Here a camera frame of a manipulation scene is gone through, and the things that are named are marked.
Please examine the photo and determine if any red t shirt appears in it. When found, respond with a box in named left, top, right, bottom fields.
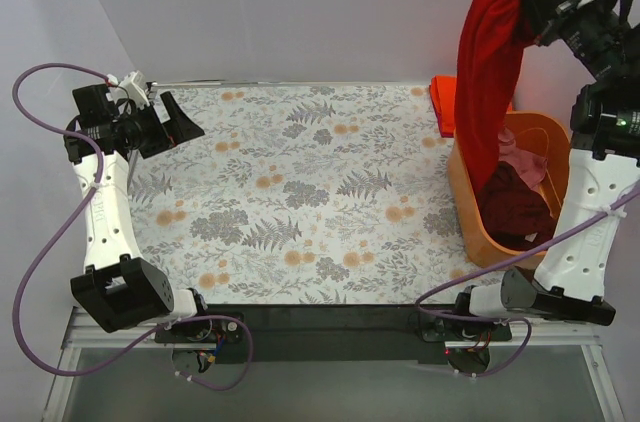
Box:
left=454, top=0, right=535, bottom=192

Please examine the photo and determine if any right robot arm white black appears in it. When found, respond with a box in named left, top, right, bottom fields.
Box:
left=452, top=0, right=639, bottom=340

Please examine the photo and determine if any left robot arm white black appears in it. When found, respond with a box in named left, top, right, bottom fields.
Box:
left=64, top=77, right=213, bottom=342

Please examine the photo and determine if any floral patterned table mat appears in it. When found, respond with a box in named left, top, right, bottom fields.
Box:
left=129, top=85, right=474, bottom=304

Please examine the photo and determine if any folded orange t shirt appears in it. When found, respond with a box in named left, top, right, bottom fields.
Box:
left=429, top=75, right=513, bottom=143

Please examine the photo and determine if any pink t shirt in basket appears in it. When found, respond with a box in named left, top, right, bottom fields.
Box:
left=498, top=126, right=549, bottom=190

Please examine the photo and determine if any dark maroon t shirt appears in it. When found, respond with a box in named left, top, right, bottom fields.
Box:
left=477, top=162, right=556, bottom=251

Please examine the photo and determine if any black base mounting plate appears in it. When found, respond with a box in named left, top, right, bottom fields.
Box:
left=155, top=304, right=511, bottom=364

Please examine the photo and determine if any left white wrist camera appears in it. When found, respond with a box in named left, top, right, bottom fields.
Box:
left=115, top=71, right=149, bottom=108

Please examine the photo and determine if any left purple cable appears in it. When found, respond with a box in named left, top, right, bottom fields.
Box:
left=12, top=63, right=255, bottom=392

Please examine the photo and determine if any aluminium frame rail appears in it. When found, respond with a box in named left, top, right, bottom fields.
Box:
left=44, top=306, right=625, bottom=421

